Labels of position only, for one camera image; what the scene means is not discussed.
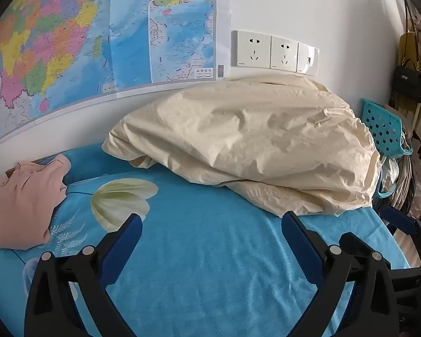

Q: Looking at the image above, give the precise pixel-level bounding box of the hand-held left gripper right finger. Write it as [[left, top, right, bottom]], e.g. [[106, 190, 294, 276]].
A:
[[281, 211, 397, 337]]

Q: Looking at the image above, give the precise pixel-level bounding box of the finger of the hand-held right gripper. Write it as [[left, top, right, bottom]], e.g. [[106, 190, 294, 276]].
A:
[[381, 204, 421, 251]]

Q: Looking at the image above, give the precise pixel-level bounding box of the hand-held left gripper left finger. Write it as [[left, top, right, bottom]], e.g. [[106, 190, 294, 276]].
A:
[[24, 213, 143, 337]]

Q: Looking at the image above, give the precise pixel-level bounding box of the cream garment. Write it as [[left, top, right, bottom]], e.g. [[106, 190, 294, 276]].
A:
[[102, 75, 381, 218]]

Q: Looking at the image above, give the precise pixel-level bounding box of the clear plastic bag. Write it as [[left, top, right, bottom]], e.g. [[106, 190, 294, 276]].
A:
[[377, 154, 401, 197]]

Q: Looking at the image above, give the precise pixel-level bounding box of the blue floral bed sheet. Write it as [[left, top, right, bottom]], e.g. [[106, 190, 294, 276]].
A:
[[0, 144, 411, 337]]

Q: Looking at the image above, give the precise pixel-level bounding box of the teal plastic basket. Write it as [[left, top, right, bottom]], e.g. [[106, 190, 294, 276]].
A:
[[360, 98, 414, 199]]

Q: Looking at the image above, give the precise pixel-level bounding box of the pink garment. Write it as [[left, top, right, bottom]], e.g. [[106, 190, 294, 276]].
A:
[[0, 154, 72, 251]]

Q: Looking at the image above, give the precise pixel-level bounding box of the black handbag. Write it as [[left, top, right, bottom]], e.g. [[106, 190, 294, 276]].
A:
[[393, 58, 421, 103]]

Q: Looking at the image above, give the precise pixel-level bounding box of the white wall switch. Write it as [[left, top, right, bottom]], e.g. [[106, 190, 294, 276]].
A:
[[296, 43, 319, 76]]

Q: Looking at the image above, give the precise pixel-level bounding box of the white wall socket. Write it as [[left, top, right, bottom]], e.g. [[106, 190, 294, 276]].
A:
[[269, 36, 299, 72], [236, 30, 271, 69]]

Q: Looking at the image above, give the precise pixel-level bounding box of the colourful wall map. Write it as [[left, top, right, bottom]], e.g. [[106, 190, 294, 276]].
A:
[[0, 0, 232, 148]]

